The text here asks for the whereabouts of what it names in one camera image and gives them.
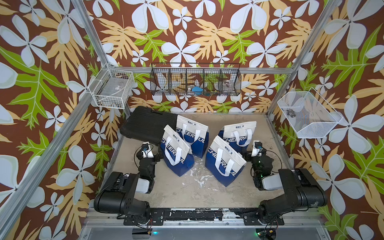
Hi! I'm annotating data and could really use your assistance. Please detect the takeout bag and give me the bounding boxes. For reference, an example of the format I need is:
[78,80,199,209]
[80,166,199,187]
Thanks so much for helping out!
[160,125,195,177]
[176,115,209,159]
[205,136,247,187]
[218,121,257,153]

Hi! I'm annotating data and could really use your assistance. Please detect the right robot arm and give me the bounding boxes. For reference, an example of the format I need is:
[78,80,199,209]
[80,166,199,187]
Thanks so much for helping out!
[243,152,328,224]

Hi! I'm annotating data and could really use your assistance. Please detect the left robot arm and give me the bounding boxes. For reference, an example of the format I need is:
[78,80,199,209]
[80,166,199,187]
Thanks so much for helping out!
[94,148,163,221]

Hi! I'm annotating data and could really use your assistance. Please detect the black plastic tool case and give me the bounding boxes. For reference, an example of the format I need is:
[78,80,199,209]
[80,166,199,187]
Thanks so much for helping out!
[120,106,178,146]

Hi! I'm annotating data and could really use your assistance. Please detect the small dark object in mesh basket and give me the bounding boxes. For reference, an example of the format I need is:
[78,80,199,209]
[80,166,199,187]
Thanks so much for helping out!
[286,109,296,118]

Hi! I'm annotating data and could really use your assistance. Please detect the white mesh basket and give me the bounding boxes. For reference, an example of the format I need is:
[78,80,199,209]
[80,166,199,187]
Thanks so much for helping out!
[278,88,343,139]

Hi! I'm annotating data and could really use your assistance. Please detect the blue object in basket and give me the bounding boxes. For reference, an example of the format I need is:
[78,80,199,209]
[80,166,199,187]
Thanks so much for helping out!
[192,87,204,95]

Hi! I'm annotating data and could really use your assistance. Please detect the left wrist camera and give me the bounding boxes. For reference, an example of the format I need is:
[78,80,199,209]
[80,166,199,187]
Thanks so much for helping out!
[141,142,154,158]

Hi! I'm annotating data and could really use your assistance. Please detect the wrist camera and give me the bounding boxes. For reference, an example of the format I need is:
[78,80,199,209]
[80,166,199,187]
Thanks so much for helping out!
[251,140,263,157]
[141,142,154,158]

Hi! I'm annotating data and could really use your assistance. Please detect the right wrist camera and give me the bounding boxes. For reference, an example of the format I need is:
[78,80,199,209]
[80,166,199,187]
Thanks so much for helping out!
[251,140,263,157]

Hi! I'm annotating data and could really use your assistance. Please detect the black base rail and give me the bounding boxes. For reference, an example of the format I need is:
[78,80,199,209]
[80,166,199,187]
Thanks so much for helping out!
[124,208,285,227]

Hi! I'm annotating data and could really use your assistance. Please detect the white wire basket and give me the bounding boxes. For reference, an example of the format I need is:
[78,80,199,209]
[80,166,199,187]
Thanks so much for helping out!
[89,65,135,109]

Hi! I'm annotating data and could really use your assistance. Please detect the black wire basket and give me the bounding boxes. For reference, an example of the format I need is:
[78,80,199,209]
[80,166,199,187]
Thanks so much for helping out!
[149,63,242,97]

